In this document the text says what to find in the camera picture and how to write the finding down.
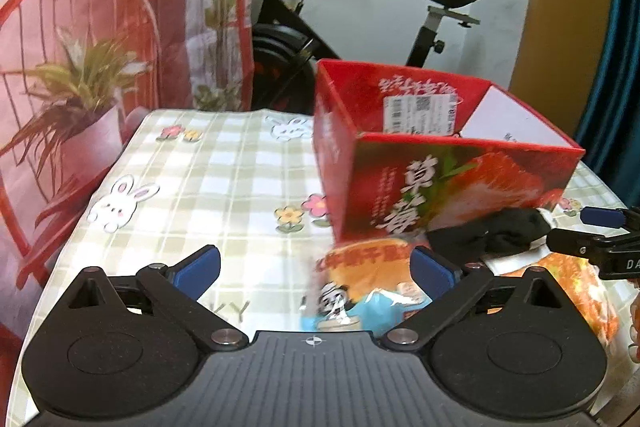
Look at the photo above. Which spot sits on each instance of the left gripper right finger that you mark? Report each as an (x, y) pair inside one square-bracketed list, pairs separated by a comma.
[(454, 292)]

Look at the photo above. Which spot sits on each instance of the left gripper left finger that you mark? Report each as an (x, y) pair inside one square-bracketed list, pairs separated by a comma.
[(174, 292)]

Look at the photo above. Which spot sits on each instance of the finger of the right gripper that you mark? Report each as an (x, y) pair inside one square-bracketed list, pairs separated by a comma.
[(603, 217), (585, 244)]

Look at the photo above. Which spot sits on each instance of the orange floral plush toy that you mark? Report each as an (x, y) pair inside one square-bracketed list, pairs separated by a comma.
[(581, 283)]

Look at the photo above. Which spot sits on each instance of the black fabric piece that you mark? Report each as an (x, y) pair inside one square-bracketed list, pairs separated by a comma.
[(464, 243)]

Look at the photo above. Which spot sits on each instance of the blue cartoon snack bag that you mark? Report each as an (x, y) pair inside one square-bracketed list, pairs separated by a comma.
[(361, 286)]

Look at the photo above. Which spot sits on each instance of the person's hand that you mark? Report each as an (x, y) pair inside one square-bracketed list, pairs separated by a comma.
[(634, 346)]

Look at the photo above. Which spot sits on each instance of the teal curtain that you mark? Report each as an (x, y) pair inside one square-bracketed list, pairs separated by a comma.
[(609, 127)]

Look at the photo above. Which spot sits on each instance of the checkered bunny tablecloth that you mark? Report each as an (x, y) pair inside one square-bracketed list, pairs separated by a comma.
[(248, 186)]

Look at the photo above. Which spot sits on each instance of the red strawberry cardboard box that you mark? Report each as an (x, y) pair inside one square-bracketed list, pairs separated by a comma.
[(404, 150)]

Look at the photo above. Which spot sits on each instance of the red printed backdrop cloth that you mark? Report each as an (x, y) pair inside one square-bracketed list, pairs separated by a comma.
[(77, 76)]

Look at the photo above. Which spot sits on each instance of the wooden door frame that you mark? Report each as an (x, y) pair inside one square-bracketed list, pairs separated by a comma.
[(558, 57)]

